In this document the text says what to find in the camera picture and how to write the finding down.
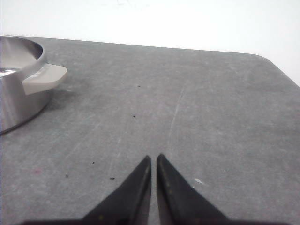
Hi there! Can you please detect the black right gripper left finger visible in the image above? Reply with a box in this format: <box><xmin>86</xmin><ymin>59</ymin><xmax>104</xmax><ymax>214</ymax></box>
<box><xmin>83</xmin><ymin>156</ymin><xmax>151</xmax><ymax>225</ymax></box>

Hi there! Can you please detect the stainless steel pot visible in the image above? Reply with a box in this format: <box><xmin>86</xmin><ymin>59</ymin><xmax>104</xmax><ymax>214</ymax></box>
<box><xmin>0</xmin><ymin>36</ymin><xmax>68</xmax><ymax>134</ymax></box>

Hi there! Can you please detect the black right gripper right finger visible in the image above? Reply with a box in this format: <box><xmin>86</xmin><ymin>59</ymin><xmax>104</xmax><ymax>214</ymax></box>
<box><xmin>157</xmin><ymin>154</ymin><xmax>230</xmax><ymax>225</ymax></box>

